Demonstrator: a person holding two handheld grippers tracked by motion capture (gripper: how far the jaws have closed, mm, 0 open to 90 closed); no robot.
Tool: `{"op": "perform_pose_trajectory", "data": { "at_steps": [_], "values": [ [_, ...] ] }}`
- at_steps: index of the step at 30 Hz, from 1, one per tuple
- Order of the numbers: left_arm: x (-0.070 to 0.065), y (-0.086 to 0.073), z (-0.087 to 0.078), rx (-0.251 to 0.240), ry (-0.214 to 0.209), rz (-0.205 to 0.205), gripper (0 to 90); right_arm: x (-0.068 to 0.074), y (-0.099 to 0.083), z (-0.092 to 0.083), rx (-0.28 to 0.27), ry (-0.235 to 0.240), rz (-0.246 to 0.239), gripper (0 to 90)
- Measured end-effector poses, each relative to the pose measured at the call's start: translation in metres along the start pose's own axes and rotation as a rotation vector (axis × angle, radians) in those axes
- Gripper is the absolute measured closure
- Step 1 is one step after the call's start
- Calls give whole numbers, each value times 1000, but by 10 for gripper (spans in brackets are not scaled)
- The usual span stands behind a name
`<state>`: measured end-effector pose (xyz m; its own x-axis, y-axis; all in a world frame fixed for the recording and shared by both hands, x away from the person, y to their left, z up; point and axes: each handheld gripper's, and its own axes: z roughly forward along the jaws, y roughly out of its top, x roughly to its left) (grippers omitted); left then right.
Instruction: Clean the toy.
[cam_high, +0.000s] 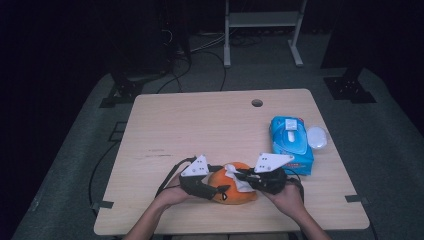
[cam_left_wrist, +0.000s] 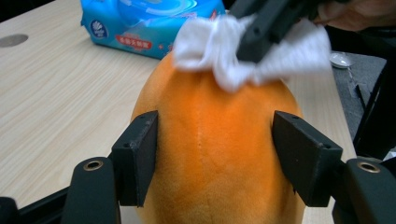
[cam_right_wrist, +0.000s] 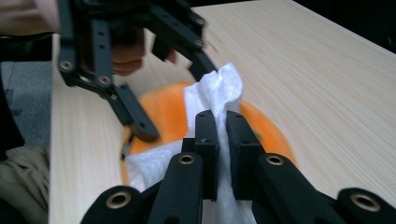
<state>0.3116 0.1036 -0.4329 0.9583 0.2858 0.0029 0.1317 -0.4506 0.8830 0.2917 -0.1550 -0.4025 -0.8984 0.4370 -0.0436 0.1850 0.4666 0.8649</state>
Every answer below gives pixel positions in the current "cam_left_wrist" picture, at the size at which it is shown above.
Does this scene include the black stand with flat base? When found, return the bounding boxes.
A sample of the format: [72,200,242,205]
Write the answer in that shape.
[353,55,396,160]

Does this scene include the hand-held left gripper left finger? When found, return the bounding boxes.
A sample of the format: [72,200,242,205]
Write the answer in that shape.
[110,110,160,208]

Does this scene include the white round pack lid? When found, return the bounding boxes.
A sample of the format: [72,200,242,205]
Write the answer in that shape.
[329,51,356,69]

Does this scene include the white wet wipe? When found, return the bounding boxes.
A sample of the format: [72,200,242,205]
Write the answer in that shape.
[172,13,332,93]

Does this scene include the orange plush toy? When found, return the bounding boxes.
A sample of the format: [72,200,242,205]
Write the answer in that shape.
[130,50,307,224]

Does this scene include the blue wet wipes pack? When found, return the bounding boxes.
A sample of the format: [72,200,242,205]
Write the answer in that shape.
[79,0,227,60]

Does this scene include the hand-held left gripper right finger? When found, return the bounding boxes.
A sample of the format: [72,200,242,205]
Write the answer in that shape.
[271,110,344,208]

